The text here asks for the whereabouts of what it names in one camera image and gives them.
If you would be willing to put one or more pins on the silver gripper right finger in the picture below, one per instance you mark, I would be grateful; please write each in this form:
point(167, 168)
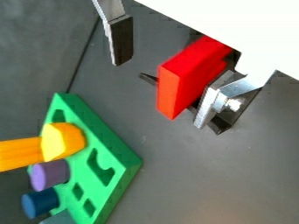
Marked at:
point(226, 99)

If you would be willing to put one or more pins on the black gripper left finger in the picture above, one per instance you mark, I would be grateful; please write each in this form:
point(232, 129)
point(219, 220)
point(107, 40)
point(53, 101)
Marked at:
point(119, 29)

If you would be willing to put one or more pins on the red double-square block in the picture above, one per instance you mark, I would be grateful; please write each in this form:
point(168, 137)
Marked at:
point(186, 73)

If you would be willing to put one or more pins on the green shape sorter board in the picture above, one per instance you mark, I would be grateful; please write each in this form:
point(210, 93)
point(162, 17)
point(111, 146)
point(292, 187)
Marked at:
point(102, 169)

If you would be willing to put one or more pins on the yellow pentagon prism block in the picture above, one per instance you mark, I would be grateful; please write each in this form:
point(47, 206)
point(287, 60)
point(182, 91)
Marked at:
point(62, 140)

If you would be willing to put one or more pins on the yellow star prism block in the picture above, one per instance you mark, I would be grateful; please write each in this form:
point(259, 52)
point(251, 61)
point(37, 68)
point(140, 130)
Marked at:
point(19, 153)

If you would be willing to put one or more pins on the purple cylinder block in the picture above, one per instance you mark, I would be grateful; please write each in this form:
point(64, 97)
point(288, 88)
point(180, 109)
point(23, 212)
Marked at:
point(49, 174)

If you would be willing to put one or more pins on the grey-blue cube block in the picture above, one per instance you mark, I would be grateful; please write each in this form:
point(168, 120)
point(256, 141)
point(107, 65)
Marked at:
point(59, 218)

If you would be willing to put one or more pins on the dark blue cylinder block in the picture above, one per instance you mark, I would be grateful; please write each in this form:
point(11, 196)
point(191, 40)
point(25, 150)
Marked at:
point(39, 202)

